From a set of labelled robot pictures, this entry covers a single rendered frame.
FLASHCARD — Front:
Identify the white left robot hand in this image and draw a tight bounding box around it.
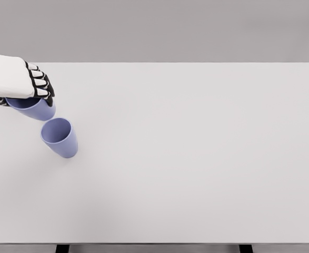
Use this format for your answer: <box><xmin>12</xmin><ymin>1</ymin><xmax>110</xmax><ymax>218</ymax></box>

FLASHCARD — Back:
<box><xmin>0</xmin><ymin>53</ymin><xmax>56</xmax><ymax>107</ymax></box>

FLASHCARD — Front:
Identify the lavender plastic cup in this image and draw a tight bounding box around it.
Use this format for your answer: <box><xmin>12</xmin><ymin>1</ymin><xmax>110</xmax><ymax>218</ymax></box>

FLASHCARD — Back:
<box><xmin>5</xmin><ymin>96</ymin><xmax>57</xmax><ymax>122</ymax></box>
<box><xmin>40</xmin><ymin>118</ymin><xmax>78</xmax><ymax>159</ymax></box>

